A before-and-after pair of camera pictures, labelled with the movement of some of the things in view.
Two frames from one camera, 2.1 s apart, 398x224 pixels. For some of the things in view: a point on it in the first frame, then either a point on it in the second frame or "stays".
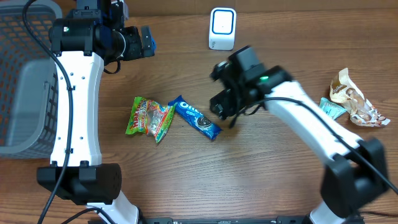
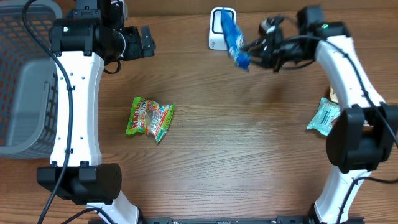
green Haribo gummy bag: x=150 y=117 stays
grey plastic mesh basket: x=28 y=86 stays
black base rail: x=280 y=219 stays
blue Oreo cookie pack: x=194 y=119 -> x=234 y=38
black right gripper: x=221 y=102 -> x=267 y=48
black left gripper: x=137 y=50 stays
